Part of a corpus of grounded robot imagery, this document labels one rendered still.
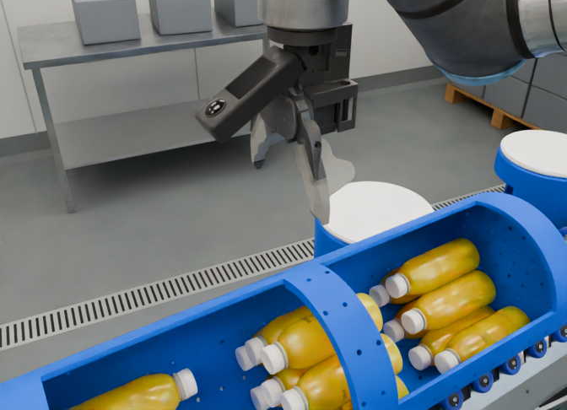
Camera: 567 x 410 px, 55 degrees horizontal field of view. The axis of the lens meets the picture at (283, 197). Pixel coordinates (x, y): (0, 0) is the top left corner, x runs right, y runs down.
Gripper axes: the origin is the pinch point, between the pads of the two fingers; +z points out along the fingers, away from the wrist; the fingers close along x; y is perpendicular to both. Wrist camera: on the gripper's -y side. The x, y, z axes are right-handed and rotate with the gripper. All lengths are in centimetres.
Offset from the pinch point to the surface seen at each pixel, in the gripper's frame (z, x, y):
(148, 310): 140, 140, 16
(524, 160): 36, 31, 97
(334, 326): 18.5, -5.8, 4.5
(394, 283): 28.7, 4.8, 25.9
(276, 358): 25.0, -1.4, -1.9
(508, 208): 16.8, -0.4, 45.4
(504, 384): 48, -11, 41
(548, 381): 53, -13, 54
